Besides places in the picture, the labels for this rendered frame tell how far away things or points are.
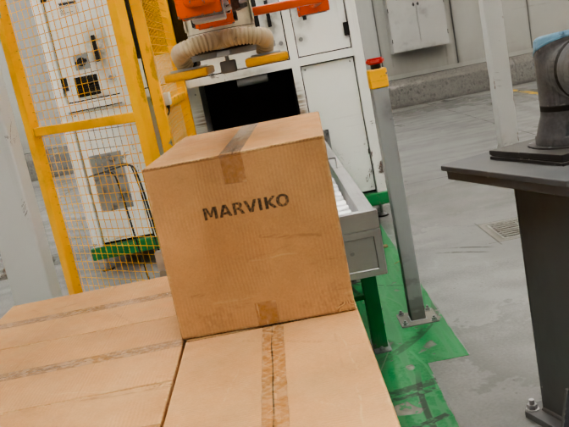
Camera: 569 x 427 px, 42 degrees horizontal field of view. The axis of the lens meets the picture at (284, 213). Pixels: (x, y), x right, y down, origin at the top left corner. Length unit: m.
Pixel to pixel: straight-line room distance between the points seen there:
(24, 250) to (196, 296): 1.59
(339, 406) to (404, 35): 9.86
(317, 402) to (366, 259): 1.09
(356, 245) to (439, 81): 8.98
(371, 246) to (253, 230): 0.77
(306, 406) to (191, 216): 0.54
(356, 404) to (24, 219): 2.12
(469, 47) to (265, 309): 9.97
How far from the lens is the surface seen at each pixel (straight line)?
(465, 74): 11.32
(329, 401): 1.32
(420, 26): 11.04
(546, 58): 1.95
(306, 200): 1.62
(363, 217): 2.31
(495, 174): 1.88
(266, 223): 1.63
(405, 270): 2.97
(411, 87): 11.15
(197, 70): 1.75
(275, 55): 1.75
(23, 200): 3.15
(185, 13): 1.28
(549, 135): 1.96
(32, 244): 3.18
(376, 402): 1.28
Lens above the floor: 1.13
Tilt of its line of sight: 12 degrees down
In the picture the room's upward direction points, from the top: 11 degrees counter-clockwise
